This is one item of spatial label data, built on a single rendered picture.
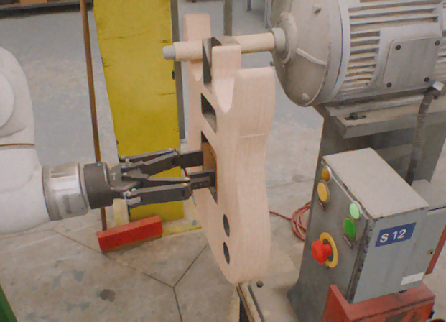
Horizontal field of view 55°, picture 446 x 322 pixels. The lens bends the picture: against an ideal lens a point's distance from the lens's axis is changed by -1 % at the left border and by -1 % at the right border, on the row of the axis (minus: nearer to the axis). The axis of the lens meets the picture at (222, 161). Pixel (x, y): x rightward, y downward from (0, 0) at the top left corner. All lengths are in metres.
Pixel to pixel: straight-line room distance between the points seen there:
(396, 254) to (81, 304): 1.49
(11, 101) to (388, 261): 0.61
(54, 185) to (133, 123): 1.16
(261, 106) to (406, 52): 0.34
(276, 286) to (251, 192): 0.99
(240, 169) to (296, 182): 1.90
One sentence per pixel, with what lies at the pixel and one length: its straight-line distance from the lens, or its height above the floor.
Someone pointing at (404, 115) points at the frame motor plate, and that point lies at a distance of 0.91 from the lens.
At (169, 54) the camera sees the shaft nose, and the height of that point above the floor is 1.25.
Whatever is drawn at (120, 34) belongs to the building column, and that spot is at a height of 0.99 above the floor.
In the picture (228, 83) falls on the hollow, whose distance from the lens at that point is 0.65.
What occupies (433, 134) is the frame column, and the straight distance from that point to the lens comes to 1.00.
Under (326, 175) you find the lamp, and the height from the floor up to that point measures 1.11.
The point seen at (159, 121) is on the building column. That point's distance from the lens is 1.84.
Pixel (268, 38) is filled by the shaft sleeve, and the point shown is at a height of 1.26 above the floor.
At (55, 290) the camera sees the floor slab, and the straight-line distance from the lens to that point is 2.06.
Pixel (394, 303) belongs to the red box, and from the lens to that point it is 1.21.
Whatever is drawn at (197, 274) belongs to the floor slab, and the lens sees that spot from 1.99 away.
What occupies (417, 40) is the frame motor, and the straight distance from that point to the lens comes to 0.80.
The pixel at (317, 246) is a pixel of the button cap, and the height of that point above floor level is 0.99.
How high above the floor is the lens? 1.53
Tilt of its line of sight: 36 degrees down
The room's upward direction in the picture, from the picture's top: straight up
